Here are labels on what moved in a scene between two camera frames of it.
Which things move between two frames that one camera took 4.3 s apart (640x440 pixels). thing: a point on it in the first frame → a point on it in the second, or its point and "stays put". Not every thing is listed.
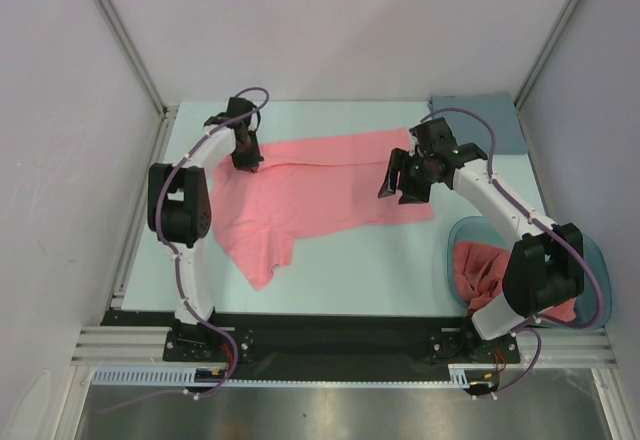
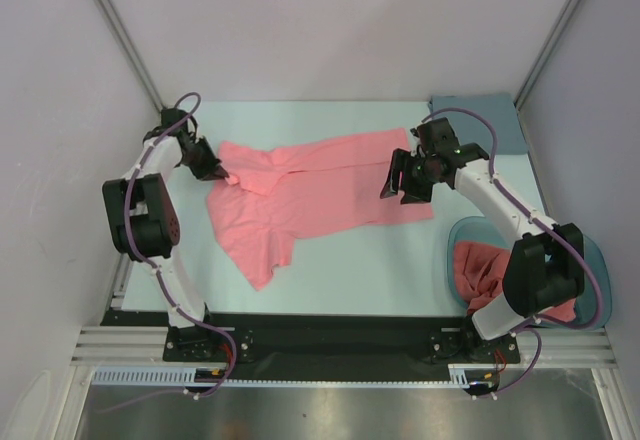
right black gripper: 409,180 stays put
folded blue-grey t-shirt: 499,112 stays put
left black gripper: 250,163 → 206,173
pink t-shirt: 302,188 stays put
